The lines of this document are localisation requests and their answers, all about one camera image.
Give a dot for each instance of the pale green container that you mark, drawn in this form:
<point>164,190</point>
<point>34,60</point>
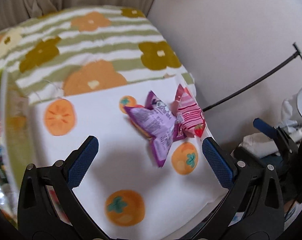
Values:
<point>13,120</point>

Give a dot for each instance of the clear plastic bag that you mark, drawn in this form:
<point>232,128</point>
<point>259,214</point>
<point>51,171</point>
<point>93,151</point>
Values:
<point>297,105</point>

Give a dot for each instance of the pink striped snack packet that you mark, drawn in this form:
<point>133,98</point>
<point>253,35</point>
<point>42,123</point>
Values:
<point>189,116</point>

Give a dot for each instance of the purple snack packet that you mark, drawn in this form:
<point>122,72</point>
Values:
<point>156,127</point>

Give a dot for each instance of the white cloth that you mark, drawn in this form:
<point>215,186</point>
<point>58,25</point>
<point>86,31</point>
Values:
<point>258,142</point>

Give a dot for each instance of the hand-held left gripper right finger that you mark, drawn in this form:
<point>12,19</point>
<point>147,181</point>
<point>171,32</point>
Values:
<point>217,166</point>

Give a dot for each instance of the white persimmon print cushion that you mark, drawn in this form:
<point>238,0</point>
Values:
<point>131,180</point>

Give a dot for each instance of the striped floral blanket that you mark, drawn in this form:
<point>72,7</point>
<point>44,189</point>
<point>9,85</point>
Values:
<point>91,47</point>

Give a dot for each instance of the dark cloth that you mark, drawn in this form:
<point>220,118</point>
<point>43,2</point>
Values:
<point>253,160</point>

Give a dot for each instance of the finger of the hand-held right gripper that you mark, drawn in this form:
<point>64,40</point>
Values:
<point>263,128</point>

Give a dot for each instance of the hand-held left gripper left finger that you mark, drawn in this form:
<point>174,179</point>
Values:
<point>82,165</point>

